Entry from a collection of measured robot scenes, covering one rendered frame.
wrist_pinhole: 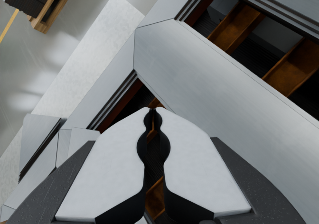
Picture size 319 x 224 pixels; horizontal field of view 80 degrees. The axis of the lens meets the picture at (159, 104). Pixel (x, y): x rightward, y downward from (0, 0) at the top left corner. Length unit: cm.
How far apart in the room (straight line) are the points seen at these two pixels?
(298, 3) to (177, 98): 32
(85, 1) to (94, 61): 169
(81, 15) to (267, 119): 223
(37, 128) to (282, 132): 92
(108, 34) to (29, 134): 58
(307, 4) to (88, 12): 211
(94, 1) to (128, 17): 159
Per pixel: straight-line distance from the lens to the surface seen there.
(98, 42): 88
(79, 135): 70
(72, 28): 248
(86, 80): 87
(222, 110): 46
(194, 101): 48
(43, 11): 277
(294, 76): 65
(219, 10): 76
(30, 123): 107
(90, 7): 239
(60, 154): 77
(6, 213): 108
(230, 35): 70
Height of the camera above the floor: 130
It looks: 61 degrees down
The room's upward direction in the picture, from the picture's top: 73 degrees counter-clockwise
